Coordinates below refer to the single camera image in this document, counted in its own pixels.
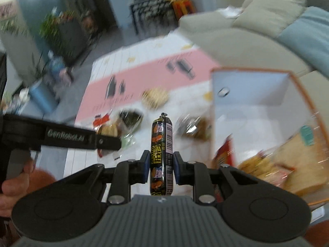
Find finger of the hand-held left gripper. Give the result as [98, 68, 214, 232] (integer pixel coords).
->
[96, 133, 122, 151]

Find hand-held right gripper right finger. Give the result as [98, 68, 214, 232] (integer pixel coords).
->
[172, 151, 263, 206]

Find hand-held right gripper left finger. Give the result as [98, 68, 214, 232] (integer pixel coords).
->
[64, 150, 151, 206]

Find black yellow sausage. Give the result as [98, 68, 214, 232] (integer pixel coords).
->
[150, 112, 175, 196]

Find red snack packet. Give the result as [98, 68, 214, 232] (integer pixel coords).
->
[212, 134, 235, 171]

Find yellow waffle packet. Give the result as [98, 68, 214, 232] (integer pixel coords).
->
[238, 154, 273, 178]

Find orange cardboard box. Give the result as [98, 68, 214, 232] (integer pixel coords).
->
[210, 68, 329, 207]

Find white sliced bread packet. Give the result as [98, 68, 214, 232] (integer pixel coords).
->
[272, 125, 329, 196]

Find person's left hand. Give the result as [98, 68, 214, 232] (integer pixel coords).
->
[0, 157, 35, 218]

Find striped stick snack packet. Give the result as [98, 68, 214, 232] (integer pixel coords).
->
[93, 112, 121, 137]

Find pale green snack packet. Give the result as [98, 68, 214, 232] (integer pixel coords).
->
[121, 133, 136, 150]

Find dark green rice ball packet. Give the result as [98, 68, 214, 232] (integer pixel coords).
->
[119, 109, 144, 132]

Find blue bin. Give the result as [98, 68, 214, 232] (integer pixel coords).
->
[28, 78, 58, 114]

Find brown cookie packet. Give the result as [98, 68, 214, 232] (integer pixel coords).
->
[176, 117, 212, 141]

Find person's left leg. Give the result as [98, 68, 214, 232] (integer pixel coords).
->
[32, 168, 56, 188]

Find person's leg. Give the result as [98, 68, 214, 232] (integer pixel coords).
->
[32, 168, 56, 188]
[305, 220, 329, 247]

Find clear popcorn packet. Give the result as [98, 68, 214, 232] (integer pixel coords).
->
[142, 87, 169, 109]

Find blue water bottle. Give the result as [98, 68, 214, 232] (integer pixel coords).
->
[47, 51, 66, 80]

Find pink white printed tablecloth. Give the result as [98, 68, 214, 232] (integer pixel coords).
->
[63, 29, 221, 183]

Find dark cabinet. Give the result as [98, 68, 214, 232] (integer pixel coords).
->
[55, 18, 88, 62]

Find green potted plant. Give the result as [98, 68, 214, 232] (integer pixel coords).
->
[38, 10, 78, 44]

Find dark wooden door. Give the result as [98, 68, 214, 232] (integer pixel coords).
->
[91, 0, 119, 31]

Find beige sofa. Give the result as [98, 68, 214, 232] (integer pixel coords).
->
[177, 0, 329, 80]

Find orange plastic stool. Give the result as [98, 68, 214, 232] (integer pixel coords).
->
[172, 0, 196, 20]

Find person's right leg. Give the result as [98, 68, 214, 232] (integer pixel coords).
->
[305, 220, 329, 247]

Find red plastic stool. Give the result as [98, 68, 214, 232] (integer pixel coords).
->
[180, 1, 194, 16]

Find white papers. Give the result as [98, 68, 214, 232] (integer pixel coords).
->
[218, 5, 243, 18]

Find beige cushion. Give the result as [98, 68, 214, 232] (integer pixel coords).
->
[233, 0, 307, 38]

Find light blue cushion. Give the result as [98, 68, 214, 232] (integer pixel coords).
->
[278, 6, 329, 65]

